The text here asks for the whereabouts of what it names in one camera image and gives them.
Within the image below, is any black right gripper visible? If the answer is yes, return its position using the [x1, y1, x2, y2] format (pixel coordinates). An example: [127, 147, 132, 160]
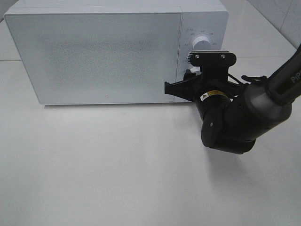
[164, 66, 242, 103]

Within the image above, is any white upper power knob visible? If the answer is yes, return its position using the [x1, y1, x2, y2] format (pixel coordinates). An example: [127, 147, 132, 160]
[192, 35, 212, 51]

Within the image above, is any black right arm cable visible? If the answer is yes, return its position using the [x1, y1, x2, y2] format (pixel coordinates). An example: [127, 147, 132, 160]
[227, 74, 269, 85]

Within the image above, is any white microwave oven body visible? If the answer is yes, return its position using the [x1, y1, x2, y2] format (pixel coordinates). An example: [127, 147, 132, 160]
[4, 0, 229, 103]

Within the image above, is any white microwave door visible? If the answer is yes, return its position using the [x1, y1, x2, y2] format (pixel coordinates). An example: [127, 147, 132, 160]
[5, 13, 181, 105]

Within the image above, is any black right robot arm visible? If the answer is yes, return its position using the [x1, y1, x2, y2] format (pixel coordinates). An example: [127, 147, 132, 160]
[164, 49, 301, 154]

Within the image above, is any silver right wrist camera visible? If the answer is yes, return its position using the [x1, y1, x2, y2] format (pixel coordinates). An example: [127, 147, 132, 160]
[187, 50, 237, 67]

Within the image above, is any white timer knob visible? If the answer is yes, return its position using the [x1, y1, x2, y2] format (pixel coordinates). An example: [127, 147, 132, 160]
[190, 66, 201, 73]

